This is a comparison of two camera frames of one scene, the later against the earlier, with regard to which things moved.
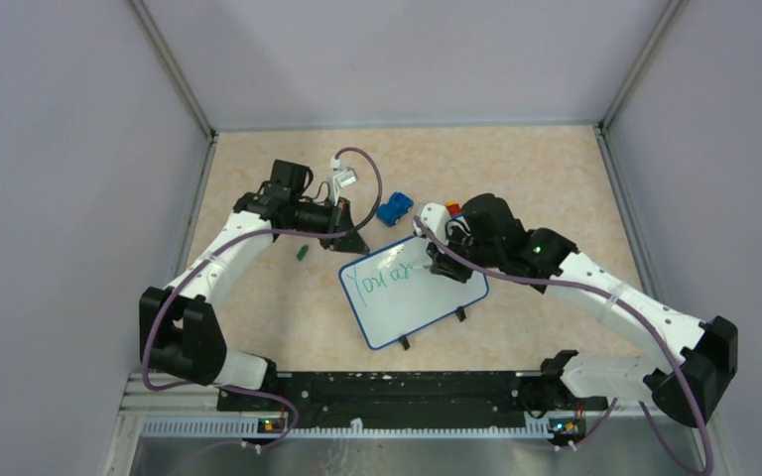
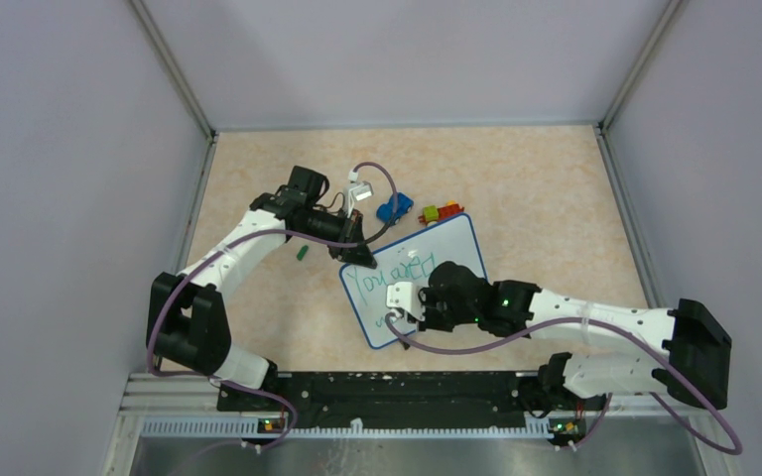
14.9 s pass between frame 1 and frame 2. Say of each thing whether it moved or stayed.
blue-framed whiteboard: stayed
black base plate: stayed
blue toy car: stayed
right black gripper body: moved
